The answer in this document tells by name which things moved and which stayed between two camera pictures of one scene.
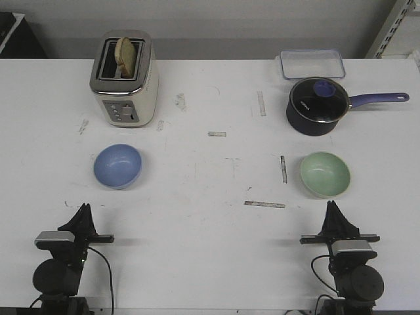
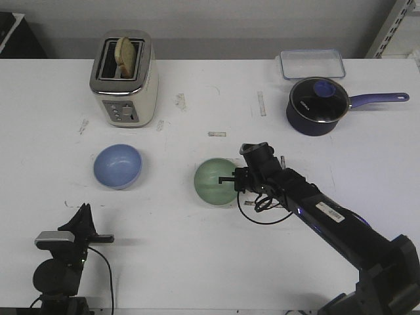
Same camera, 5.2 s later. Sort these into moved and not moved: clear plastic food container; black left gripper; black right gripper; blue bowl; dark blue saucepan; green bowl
Moved: green bowl; black right gripper
Not moved: blue bowl; dark blue saucepan; black left gripper; clear plastic food container
